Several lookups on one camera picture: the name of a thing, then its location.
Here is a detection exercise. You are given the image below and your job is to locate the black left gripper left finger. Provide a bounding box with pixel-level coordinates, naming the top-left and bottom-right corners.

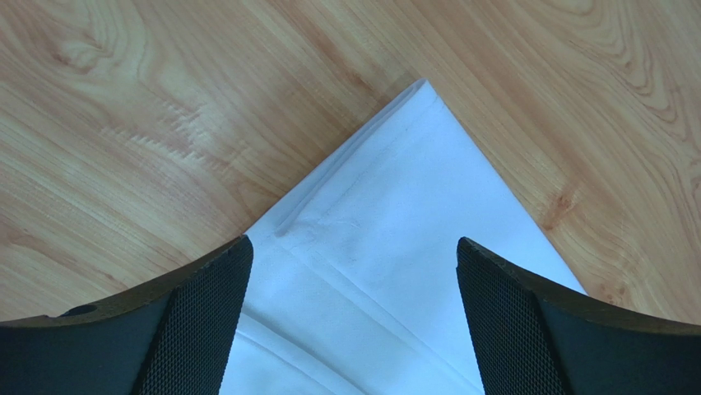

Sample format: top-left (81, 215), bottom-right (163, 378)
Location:
top-left (1, 236), bottom-right (253, 394)

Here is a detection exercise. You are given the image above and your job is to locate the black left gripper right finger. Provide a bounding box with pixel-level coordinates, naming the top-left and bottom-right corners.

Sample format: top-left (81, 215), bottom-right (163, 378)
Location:
top-left (457, 238), bottom-right (700, 394)

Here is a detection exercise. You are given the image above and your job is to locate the white t shirt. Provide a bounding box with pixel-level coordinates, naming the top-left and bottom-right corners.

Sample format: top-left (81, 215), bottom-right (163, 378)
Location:
top-left (221, 79), bottom-right (581, 394)

